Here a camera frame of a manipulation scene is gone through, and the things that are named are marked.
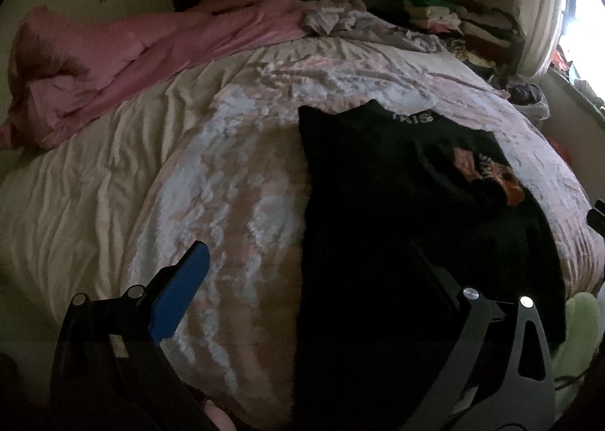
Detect window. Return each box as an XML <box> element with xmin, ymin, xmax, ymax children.
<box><xmin>553</xmin><ymin>0</ymin><xmax>605</xmax><ymax>105</ymax></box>

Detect person's light green fluffy clothing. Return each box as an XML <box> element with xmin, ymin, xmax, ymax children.
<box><xmin>551</xmin><ymin>291</ymin><xmax>604</xmax><ymax>422</ymax></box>

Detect pile of folded clothes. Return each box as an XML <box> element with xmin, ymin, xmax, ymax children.
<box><xmin>404</xmin><ymin>0</ymin><xmax>526</xmax><ymax>73</ymax></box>

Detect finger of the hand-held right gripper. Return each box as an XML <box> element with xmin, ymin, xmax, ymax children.
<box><xmin>586</xmin><ymin>199</ymin><xmax>605</xmax><ymax>236</ymax></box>

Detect crumpled lilac garment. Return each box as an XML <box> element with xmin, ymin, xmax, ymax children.
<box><xmin>302</xmin><ymin>0</ymin><xmax>448</xmax><ymax>54</ymax></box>

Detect pink checked tufted blanket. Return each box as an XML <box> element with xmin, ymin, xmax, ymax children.
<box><xmin>120</xmin><ymin>40</ymin><xmax>605</xmax><ymax>428</ymax></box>

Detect pink duvet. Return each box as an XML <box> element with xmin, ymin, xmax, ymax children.
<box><xmin>0</xmin><ymin>0</ymin><xmax>313</xmax><ymax>151</ymax></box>

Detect white curtain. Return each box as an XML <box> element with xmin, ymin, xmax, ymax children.
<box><xmin>515</xmin><ymin>0</ymin><xmax>569</xmax><ymax>78</ymax></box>

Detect black long-sleeve shirt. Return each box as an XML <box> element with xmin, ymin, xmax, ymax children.
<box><xmin>295</xmin><ymin>99</ymin><xmax>568</xmax><ymax>431</ymax></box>

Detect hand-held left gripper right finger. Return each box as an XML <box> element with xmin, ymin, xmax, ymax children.
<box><xmin>411</xmin><ymin>246</ymin><xmax>557</xmax><ymax>431</ymax></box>

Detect white plastic bag of clothes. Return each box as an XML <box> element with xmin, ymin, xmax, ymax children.
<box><xmin>506</xmin><ymin>81</ymin><xmax>552</xmax><ymax>120</ymax></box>

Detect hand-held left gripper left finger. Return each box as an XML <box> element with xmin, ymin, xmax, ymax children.
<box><xmin>50</xmin><ymin>241</ymin><xmax>223</xmax><ymax>431</ymax></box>

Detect cream bed sheet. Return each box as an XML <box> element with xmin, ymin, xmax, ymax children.
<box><xmin>0</xmin><ymin>40</ymin><xmax>223</xmax><ymax>318</ymax></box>

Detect red plastic bag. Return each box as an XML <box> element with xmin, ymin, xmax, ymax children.
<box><xmin>548</xmin><ymin>138</ymin><xmax>576</xmax><ymax>165</ymax></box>

